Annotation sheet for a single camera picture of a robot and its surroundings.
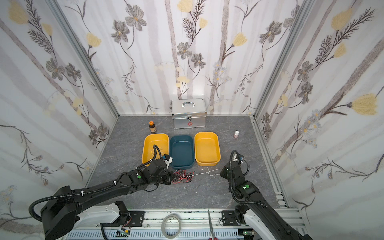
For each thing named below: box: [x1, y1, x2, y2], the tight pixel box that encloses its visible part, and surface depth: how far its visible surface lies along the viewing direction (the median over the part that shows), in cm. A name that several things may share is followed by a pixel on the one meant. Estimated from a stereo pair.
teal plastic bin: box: [169, 135, 195, 170], surface depth 101 cm
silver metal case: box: [171, 98, 207, 130], surface depth 109 cm
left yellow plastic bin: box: [142, 133, 169, 164], surface depth 103 cm
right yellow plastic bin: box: [194, 132, 221, 167], surface depth 103 cm
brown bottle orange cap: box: [149, 121, 157, 134], surface depth 109 cm
